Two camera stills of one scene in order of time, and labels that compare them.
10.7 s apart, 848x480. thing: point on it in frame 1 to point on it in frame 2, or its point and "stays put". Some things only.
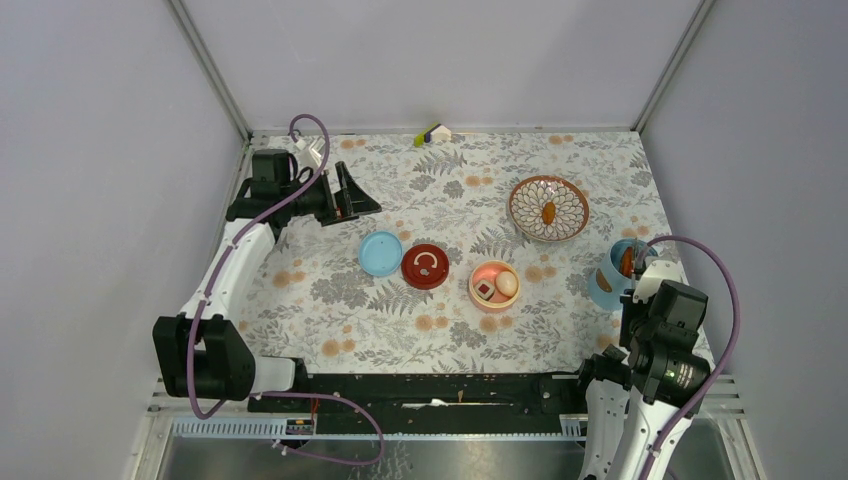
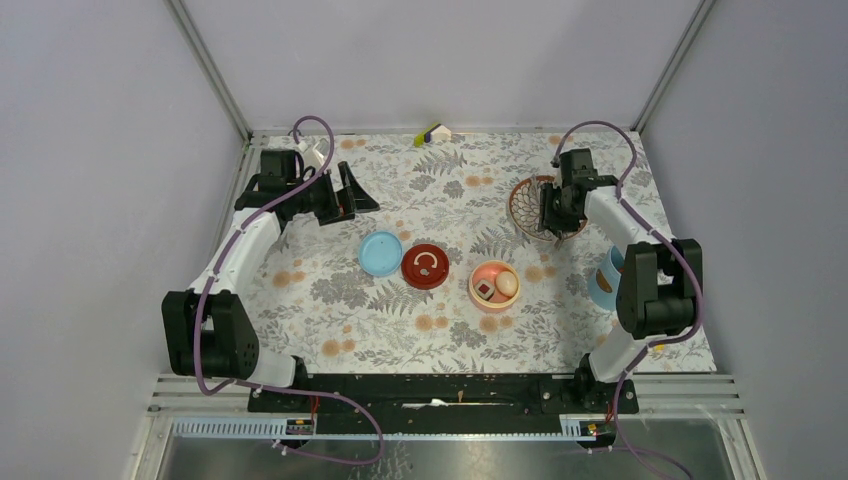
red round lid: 425,266 stays put
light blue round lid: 380,253 stays put
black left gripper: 345,204 stays put
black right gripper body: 636,318 to 553,211
